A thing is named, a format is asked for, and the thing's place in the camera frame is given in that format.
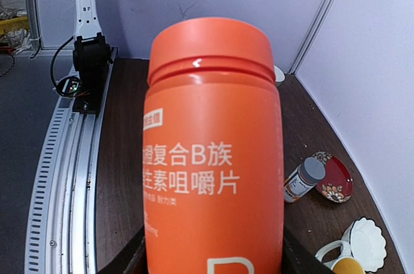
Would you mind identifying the small white bowl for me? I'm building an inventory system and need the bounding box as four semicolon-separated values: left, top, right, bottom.
274;65;285;87

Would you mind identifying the front aluminium rail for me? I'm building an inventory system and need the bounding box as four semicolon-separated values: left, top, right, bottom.
24;47;119;274

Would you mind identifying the patterned mug yellow inside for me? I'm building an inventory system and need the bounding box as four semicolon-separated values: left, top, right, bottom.
315;240;365;274

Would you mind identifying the left aluminium frame post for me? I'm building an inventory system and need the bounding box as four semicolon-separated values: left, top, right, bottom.
288;0;334;74

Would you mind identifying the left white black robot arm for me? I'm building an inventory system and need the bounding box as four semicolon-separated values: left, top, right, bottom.
61;0;111;98

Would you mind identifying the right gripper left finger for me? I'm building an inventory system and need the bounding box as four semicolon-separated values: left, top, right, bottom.
98;228;149;274

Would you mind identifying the red patterned plate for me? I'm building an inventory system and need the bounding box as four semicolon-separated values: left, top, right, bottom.
311;151;353;204

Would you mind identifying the white scalloped bowl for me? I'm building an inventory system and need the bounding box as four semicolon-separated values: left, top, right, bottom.
342;217;387;273

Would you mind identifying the orange pill bottle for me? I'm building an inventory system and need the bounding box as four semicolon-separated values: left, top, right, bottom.
142;17;284;273

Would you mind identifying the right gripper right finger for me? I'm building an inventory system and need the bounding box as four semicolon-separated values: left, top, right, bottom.
281;227;334;274

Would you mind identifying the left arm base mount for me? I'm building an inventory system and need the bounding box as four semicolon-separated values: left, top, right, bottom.
72;48;117;115

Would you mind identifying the grey lid pill bottle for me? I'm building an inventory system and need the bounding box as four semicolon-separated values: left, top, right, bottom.
284;157;326;204

